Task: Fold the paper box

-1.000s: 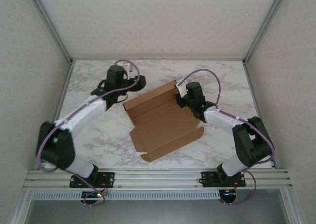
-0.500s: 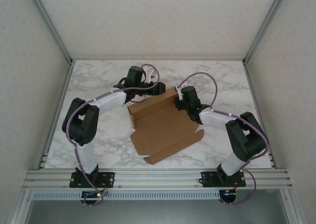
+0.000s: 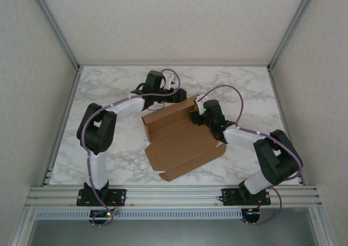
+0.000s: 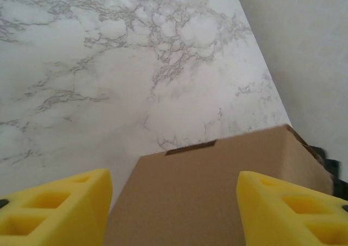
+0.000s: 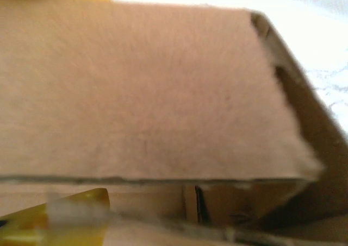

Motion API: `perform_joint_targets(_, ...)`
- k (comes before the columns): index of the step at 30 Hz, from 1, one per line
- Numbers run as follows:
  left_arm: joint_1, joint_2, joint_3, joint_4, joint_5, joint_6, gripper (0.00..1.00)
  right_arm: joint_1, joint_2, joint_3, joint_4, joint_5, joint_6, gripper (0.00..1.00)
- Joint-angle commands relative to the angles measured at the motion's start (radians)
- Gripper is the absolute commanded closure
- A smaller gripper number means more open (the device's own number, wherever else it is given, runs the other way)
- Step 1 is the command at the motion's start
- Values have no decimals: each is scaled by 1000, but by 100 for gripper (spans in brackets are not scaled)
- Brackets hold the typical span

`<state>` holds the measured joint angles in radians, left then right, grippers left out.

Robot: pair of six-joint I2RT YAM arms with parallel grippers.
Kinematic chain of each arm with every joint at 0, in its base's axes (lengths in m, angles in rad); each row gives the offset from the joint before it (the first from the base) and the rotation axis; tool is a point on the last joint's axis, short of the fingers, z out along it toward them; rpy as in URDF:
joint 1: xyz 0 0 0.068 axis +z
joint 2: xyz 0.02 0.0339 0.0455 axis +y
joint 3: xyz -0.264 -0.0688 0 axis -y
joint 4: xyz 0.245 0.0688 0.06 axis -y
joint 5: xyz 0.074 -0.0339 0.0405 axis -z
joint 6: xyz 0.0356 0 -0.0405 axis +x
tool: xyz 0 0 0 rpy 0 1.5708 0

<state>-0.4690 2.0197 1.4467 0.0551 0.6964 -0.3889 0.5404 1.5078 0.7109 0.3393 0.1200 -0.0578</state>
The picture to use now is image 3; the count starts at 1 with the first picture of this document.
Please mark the small black controller board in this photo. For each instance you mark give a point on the small black controller board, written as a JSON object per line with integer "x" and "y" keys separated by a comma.
{"x": 253, "y": 214}
{"x": 99, "y": 214}

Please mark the aluminium frame post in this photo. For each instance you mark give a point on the aluminium frame post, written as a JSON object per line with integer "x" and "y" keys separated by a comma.
{"x": 23, "y": 229}
{"x": 55, "y": 26}
{"x": 323, "y": 229}
{"x": 292, "y": 26}

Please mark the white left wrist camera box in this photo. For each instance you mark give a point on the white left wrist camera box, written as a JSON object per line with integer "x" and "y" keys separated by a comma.
{"x": 170, "y": 81}

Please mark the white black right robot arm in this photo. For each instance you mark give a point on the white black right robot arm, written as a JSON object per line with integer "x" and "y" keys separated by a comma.
{"x": 239, "y": 137}

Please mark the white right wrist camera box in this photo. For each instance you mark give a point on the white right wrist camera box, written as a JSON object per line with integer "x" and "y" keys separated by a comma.
{"x": 200, "y": 106}

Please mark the grey metal panel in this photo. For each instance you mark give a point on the grey metal panel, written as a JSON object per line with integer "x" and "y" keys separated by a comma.
{"x": 174, "y": 233}

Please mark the wide aluminium base rail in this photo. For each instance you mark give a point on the wide aluminium base rail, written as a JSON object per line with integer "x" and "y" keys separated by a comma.
{"x": 174, "y": 197}

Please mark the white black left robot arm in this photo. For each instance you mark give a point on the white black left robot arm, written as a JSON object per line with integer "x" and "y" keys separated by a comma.
{"x": 127, "y": 107}

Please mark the brown cardboard paper box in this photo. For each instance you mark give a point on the brown cardboard paper box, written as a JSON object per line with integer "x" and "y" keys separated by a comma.
{"x": 179, "y": 148}

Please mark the aluminium frame rail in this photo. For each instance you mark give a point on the aluminium frame rail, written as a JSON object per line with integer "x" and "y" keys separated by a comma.
{"x": 285, "y": 126}
{"x": 217, "y": 65}
{"x": 62, "y": 126}

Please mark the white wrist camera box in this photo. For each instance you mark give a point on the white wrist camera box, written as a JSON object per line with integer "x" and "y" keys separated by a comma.
{"x": 170, "y": 81}
{"x": 200, "y": 106}

